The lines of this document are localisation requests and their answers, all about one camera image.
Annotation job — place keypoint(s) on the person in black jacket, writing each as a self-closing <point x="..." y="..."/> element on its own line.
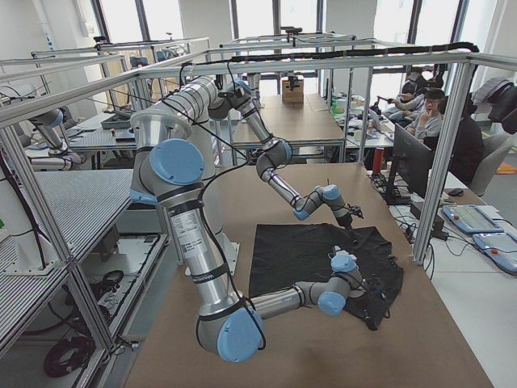
<point x="468" y="147"/>

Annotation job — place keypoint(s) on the blue teach pendant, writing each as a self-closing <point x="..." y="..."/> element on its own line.
<point x="470" y="219"/>
<point x="500" y="248"/>

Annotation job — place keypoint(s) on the black computer mouse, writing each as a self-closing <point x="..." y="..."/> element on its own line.
<point x="455" y="192"/>

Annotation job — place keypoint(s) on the black graphic t-shirt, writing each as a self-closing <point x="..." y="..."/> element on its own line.
<point x="285" y="254"/>

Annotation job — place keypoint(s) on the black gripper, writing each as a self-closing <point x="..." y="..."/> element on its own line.
<point x="368" y="284"/>
<point x="345" y="220"/>

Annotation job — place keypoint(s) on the black computer monitor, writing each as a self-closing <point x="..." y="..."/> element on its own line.
<point x="411" y="161"/>

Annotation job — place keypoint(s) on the cardboard box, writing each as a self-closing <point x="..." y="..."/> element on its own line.
<point x="292" y="91"/>

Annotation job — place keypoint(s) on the near blue teach pendant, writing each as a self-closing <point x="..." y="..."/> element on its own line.
<point x="500" y="248"/>

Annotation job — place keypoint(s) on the red thermos bottle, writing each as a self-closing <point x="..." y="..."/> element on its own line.
<point x="377" y="160"/>

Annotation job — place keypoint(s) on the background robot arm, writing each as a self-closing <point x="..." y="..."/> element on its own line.
<point x="60" y="157"/>

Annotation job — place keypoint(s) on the far blue teach pendant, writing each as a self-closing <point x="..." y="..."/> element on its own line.
<point x="470" y="219"/>

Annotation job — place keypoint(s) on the person in grey hoodie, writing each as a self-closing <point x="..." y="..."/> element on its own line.
<point x="429" y="121"/>

